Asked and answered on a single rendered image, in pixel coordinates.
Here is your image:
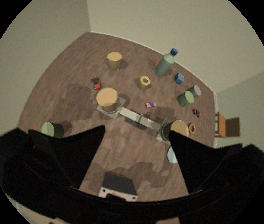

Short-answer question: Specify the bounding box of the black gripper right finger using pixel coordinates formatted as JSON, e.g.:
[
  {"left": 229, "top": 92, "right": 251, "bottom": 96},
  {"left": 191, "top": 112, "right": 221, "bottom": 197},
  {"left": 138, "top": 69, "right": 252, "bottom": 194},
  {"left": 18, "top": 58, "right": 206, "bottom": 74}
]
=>
[{"left": 169, "top": 129, "right": 242, "bottom": 194}]

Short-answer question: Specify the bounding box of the small blue box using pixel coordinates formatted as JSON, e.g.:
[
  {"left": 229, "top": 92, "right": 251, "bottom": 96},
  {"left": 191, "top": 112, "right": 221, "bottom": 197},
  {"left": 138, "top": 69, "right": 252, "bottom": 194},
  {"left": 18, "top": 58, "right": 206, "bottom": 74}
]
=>
[{"left": 175, "top": 72, "right": 184, "bottom": 84}]

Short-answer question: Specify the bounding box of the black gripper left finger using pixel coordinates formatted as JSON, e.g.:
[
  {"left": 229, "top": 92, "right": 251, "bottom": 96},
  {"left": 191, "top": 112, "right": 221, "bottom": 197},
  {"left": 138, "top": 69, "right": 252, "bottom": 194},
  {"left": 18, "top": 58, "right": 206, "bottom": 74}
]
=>
[{"left": 28, "top": 125, "right": 105, "bottom": 190}]

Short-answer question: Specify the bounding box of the tan cylinder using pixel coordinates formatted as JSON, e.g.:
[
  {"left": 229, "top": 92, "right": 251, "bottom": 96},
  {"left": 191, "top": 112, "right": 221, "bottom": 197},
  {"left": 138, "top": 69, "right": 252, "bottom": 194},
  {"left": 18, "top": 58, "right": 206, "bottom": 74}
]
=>
[
  {"left": 107, "top": 52, "right": 123, "bottom": 71},
  {"left": 163, "top": 120, "right": 189, "bottom": 141}
]

